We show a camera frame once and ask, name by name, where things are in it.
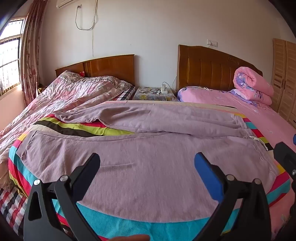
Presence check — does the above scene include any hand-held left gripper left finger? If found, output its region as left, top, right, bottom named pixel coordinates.
left=23, top=152, right=102, bottom=241

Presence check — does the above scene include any barred window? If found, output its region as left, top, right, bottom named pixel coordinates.
left=0, top=17, right=26, bottom=96

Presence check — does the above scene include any pink bed sheet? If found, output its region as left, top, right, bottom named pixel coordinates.
left=177, top=87, right=296, bottom=241

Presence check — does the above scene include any white hanging wall cord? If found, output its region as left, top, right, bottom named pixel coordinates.
left=92, top=0, right=95, bottom=57

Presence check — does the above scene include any plain wooden headboard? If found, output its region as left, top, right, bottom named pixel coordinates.
left=55, top=54, right=135, bottom=86

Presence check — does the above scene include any lilac knit sweater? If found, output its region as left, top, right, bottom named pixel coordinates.
left=17, top=102, right=279, bottom=223

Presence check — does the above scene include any air conditioner power cable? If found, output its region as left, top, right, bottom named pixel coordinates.
left=75, top=4, right=97, bottom=31

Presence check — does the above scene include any light wooden wardrobe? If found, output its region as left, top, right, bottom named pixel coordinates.
left=272, top=38, right=296, bottom=129

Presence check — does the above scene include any white air conditioner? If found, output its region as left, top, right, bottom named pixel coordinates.
left=57, top=0, right=82, bottom=9

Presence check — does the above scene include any rolled pink floral quilt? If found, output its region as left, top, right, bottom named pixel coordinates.
left=228, top=66, right=274, bottom=107

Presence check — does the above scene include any padded wooden headboard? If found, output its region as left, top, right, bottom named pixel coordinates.
left=177, top=44, right=263, bottom=91

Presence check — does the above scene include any beige cloth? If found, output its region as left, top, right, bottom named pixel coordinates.
left=0, top=154, right=14, bottom=189

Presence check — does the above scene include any striped colourful blanket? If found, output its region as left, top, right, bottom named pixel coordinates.
left=7, top=100, right=292, bottom=241

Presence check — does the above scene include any pink purple pillow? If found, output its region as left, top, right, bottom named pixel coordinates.
left=177, top=86, right=232, bottom=102

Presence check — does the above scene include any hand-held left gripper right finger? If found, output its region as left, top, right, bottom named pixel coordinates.
left=194, top=152, right=271, bottom=241

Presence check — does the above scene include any checked bed sheet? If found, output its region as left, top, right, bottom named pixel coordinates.
left=0, top=85, right=136, bottom=234

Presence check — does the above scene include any floral curtain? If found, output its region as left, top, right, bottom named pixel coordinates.
left=20, top=0, right=48, bottom=106

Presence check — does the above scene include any person's left hand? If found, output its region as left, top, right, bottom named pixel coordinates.
left=108, top=235, right=151, bottom=241

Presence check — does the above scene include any nightstand with floral cover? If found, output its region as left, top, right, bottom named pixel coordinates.
left=133, top=87, right=179, bottom=102

